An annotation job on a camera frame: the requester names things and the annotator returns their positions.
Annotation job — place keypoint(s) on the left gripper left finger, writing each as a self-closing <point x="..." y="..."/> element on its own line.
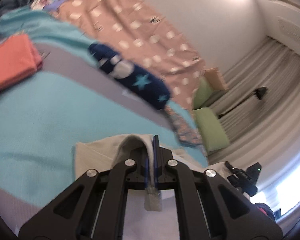
<point x="92" y="207"/>

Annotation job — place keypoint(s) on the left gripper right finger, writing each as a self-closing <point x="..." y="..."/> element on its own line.
<point x="208" y="207"/>

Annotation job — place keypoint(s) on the grey t-shirt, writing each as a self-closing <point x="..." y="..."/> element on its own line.
<point x="149" y="214"/>

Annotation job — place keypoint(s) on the green pillow near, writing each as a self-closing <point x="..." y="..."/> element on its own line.
<point x="212" y="132"/>

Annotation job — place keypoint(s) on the green pillow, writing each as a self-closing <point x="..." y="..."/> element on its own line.
<point x="206" y="89"/>
<point x="212" y="132"/>

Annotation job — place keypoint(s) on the beige curtain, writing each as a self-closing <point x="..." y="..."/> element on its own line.
<point x="261" y="113"/>

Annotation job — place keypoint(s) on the folded floral garment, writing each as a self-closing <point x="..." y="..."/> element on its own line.
<point x="186" y="135"/>

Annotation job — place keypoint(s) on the green pillow far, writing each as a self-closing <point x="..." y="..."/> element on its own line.
<point x="206" y="89"/>

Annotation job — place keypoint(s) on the orange pillow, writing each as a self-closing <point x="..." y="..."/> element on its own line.
<point x="215" y="77"/>

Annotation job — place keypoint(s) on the blue patterned bedspread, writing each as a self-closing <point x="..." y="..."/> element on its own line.
<point x="45" y="116"/>

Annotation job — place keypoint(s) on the navy star fleece blanket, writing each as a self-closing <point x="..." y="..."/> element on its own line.
<point x="135" y="78"/>

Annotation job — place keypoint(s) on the folded coral pink garment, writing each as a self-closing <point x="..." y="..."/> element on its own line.
<point x="19" y="59"/>

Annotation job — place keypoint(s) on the pink polka dot sheet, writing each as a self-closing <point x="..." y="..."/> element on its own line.
<point x="142" y="35"/>

